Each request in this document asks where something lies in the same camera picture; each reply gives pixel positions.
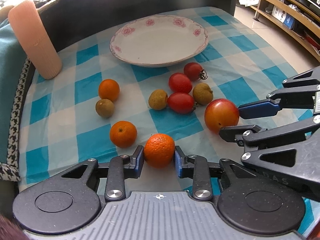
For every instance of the small orange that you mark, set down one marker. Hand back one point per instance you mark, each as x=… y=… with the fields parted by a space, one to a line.
x=123 y=134
x=109 y=89

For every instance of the brown longan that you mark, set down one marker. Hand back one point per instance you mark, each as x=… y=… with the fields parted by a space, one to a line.
x=202 y=94
x=158 y=99
x=104 y=108

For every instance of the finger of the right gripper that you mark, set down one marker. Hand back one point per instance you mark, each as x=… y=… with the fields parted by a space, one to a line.
x=254 y=136
x=301 y=97

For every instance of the cherry tomato with stem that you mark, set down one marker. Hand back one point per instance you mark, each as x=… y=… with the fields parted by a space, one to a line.
x=195 y=71

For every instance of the dark coffee table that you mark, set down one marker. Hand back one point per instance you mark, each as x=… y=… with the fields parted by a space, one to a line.
x=69 y=21

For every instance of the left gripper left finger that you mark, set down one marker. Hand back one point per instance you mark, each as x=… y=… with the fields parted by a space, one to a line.
x=119 y=169

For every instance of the white floral plate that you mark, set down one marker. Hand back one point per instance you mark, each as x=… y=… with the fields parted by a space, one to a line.
x=159 y=41

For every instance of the blue checkered tablecloth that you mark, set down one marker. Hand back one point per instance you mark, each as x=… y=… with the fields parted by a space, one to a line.
x=96 y=90

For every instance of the teal blanket houndstooth trim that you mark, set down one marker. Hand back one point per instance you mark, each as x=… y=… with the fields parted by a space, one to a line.
x=16 y=76

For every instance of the wooden shelf unit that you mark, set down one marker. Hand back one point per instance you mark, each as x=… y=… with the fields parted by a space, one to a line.
x=298 y=18

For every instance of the pink ribbed cup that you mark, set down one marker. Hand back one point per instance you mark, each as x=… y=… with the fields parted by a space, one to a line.
x=32 y=36

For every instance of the large red tomato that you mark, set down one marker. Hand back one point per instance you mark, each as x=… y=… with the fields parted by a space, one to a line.
x=221 y=113

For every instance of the cherry tomato front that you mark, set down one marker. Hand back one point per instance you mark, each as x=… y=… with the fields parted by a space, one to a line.
x=181 y=103

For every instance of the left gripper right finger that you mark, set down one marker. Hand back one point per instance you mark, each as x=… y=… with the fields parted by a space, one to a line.
x=196 y=168

